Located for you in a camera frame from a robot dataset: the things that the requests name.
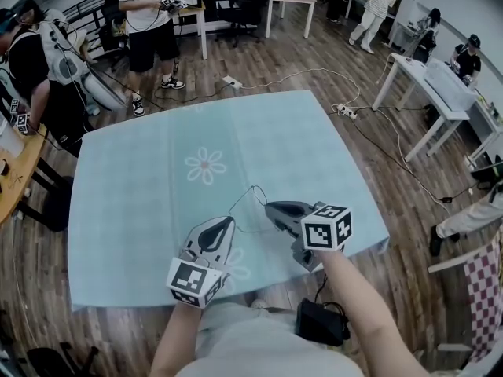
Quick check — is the black chair base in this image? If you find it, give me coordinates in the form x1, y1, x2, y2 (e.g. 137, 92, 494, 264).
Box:
21, 341, 100, 377

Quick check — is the small white table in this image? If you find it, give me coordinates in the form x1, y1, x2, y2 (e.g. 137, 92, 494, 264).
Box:
171, 0, 208, 61

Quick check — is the black waist pouch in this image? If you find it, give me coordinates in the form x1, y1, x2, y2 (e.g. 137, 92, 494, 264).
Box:
295, 298, 351, 347

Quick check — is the clear plastic storage bin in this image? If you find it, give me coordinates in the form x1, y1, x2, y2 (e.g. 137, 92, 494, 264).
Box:
423, 57, 479, 112

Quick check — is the person's right forearm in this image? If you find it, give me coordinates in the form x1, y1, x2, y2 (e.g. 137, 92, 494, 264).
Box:
314, 248, 430, 377

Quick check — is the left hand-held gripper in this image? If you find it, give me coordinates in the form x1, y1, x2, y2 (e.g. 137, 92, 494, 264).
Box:
167, 215, 237, 310

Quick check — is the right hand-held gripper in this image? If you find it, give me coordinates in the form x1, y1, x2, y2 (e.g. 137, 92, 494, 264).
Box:
264, 200, 353, 273

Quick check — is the long white cable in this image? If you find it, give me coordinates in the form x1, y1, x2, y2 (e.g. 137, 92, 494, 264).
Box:
241, 53, 451, 215

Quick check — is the white power strip with plugs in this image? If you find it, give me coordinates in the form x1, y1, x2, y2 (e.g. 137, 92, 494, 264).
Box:
331, 103, 359, 121

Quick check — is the black office chair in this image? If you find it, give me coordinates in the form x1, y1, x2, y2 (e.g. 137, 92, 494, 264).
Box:
215, 0, 278, 49

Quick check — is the white desk with clutter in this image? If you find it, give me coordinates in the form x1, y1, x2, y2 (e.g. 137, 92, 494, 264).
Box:
466, 88, 503, 169

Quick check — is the red white checkered cloth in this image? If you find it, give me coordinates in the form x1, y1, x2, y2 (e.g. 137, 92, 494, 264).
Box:
463, 233, 503, 364

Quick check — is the round wooden table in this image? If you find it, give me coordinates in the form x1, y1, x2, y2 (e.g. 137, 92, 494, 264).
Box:
0, 126, 75, 233

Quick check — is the light blue floral tablecloth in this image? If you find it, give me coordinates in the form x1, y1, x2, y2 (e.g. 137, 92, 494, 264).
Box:
66, 90, 391, 312

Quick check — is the person's light grey shirt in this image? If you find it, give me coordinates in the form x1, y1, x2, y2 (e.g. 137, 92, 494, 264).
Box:
176, 298, 367, 377

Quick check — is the long white table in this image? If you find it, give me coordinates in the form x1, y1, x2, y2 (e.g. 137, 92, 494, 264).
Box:
370, 53, 472, 163

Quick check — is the white grey backpack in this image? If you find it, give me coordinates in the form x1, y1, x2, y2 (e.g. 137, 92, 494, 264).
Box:
38, 18, 86, 86

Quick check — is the person's left forearm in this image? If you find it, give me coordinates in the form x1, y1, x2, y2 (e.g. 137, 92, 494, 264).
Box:
149, 299, 206, 377

